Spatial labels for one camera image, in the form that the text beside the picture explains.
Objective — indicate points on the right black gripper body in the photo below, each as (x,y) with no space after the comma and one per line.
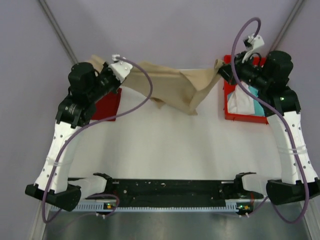
(248,72)

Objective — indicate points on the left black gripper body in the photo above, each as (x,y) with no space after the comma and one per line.
(108,81)

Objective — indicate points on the beige t-shirt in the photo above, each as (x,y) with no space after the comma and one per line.
(181,89)

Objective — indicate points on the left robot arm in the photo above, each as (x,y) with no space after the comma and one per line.
(86,87)

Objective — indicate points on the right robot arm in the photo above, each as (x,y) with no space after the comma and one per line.
(270,77)

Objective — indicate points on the red plastic bin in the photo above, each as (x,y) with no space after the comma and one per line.
(228,89)

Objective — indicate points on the folded red t-shirt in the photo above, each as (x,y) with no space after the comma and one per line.
(107,106)

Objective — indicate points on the white printed t-shirt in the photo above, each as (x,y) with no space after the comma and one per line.
(238,102)

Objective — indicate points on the teal t-shirt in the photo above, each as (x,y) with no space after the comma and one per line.
(258,109)

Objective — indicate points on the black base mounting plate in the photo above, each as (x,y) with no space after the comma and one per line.
(176,193)

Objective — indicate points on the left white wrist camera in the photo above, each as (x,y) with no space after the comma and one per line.
(121,69)

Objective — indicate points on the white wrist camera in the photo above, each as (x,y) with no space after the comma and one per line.
(252,43)
(121,69)

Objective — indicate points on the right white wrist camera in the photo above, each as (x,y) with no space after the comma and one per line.
(252,43)

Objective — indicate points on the right aluminium corner post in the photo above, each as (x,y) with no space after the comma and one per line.
(294,13)

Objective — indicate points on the aluminium corner post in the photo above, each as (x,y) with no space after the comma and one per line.
(57,30)
(294,13)

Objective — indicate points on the left aluminium corner post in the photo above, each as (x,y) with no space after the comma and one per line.
(57,30)

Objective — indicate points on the aluminium frame rail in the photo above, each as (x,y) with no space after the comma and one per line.
(160,193)

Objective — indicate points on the grey slotted cable duct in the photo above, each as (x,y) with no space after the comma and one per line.
(228,206)

